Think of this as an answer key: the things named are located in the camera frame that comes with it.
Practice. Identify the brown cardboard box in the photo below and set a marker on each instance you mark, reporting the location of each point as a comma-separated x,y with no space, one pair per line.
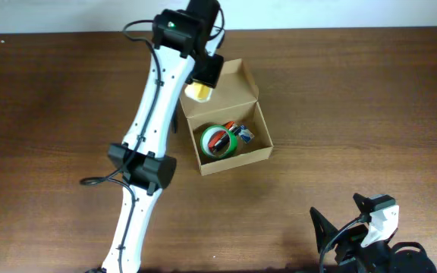
235,98

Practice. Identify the green tape roll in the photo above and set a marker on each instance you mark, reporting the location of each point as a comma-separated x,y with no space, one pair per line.
207,136

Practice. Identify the yellow sticky note pad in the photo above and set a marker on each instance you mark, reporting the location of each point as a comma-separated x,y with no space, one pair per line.
198,92

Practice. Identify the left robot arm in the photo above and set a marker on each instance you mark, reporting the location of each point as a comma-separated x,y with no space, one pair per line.
183,51

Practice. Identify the blue white staples box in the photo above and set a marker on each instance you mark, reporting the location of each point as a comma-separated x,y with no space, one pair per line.
245,134

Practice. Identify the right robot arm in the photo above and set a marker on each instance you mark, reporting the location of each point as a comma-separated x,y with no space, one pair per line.
406,257

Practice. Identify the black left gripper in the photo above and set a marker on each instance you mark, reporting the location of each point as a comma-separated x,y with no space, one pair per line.
207,70

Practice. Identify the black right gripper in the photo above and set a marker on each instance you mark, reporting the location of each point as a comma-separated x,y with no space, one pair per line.
346,236

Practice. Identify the black pen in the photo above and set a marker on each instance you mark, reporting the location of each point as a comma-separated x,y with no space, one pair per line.
174,122

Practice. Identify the orange black stapler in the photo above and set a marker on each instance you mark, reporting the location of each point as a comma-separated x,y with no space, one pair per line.
221,139

